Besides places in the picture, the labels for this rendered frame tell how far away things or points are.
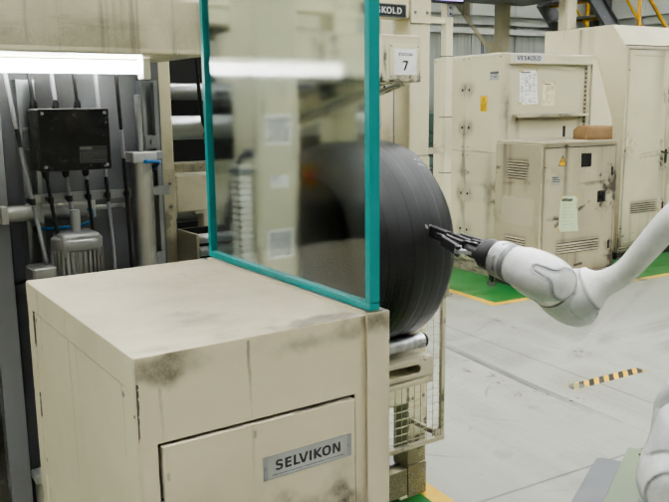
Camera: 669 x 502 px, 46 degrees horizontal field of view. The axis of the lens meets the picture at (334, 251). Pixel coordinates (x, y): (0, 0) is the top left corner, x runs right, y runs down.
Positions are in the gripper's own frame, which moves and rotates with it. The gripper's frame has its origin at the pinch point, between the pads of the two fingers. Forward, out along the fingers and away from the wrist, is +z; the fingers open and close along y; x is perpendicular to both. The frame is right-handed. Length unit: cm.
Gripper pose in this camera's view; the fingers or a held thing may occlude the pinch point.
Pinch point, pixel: (440, 234)
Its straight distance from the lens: 205.6
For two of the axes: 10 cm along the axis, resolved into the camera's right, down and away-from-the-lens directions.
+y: -8.3, 1.1, -5.5
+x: -0.7, 9.5, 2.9
